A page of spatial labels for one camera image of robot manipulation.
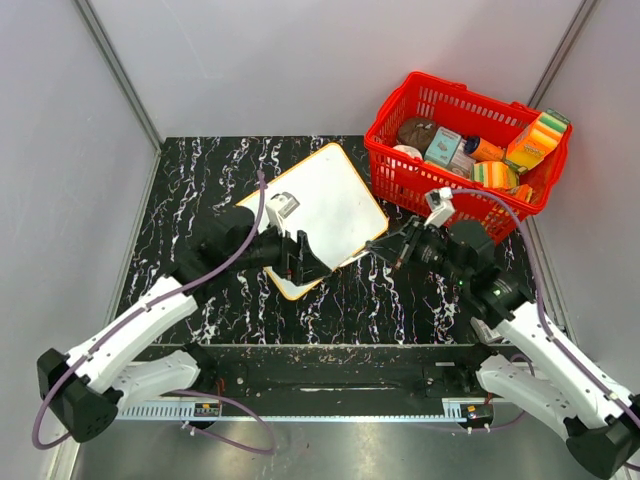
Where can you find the teal small carton box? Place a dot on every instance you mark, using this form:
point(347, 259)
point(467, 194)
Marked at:
point(443, 147)

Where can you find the small pink white box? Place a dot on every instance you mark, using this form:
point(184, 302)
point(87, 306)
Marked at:
point(485, 334)

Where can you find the brown round bread pack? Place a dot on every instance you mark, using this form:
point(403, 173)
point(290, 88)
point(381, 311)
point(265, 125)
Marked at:
point(417, 132)

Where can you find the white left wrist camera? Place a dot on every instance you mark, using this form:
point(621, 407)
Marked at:
point(279, 208)

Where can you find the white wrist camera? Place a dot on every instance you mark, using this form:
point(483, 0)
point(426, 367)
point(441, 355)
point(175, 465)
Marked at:
point(279, 208)
point(441, 206)

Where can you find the red plastic shopping basket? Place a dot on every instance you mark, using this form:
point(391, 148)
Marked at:
point(404, 181)

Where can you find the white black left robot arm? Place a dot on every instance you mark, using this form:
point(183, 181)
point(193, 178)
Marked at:
point(88, 386)

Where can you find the orange bottle blue cap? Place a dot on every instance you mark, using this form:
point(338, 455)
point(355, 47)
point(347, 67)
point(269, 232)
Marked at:
point(482, 151)

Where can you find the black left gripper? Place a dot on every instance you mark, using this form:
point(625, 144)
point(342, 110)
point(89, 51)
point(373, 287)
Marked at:
point(298, 262)

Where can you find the white board yellow frame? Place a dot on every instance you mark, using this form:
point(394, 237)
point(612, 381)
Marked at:
point(337, 211)

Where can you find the pink white packet in basket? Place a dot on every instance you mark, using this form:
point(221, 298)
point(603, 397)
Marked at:
point(462, 165)

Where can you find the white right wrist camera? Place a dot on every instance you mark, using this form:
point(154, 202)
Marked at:
point(441, 206)

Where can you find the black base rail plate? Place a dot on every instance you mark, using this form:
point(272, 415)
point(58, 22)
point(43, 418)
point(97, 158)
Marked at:
point(421, 370)

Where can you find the yellow green sponge pack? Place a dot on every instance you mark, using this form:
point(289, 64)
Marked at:
point(536, 141)

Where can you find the white round lid container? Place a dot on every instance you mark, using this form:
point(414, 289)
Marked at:
point(409, 151)

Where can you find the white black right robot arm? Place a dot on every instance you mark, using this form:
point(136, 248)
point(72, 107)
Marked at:
point(595, 416)

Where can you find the orange packet in basket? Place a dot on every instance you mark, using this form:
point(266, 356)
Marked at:
point(522, 193)

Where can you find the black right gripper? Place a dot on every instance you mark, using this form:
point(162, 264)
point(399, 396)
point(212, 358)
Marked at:
point(400, 245)

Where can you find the striped orange sponge pack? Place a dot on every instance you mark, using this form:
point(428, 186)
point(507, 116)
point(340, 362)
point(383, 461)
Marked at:
point(495, 175)

